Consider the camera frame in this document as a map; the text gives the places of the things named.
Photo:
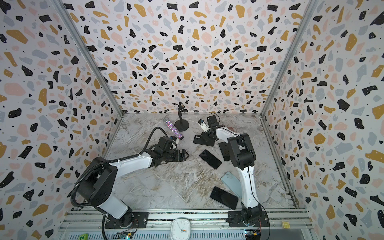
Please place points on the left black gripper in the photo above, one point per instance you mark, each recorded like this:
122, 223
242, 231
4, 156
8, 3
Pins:
182, 158

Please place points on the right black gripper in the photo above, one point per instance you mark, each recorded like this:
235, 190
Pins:
208, 135

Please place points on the black phone case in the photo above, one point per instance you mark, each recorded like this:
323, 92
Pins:
200, 140
225, 151

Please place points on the black screen pink phone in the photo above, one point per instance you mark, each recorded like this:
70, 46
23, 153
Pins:
210, 159

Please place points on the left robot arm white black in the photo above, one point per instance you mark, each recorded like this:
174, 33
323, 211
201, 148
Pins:
95, 185

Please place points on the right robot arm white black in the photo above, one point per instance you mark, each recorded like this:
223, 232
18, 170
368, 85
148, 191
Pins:
243, 157

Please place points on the black flat phone case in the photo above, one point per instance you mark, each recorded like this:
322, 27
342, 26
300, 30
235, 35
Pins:
225, 151

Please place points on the black phone stand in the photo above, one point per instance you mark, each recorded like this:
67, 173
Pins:
181, 124

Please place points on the light blue phone case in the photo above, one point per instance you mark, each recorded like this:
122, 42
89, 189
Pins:
232, 183

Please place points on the black phone near front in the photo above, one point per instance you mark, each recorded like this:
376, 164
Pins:
224, 198

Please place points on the purple glitter tube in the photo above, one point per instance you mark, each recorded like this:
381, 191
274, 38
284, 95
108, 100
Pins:
173, 128

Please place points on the white square clock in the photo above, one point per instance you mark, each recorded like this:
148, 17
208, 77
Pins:
180, 229

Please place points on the left circuit board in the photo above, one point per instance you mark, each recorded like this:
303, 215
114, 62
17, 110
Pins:
126, 235

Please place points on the circuit board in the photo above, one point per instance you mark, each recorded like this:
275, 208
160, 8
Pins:
253, 235
126, 235

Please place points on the right circuit board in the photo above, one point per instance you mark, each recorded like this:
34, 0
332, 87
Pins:
253, 235

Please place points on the yellow sticker tag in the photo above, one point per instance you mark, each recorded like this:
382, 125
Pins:
286, 225

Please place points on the green label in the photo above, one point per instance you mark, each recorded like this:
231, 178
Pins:
83, 236

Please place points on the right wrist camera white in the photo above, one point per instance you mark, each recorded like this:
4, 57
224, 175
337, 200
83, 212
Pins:
203, 125

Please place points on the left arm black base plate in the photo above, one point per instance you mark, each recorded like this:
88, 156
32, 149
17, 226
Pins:
134, 220

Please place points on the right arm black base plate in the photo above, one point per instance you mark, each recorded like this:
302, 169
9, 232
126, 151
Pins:
238, 219

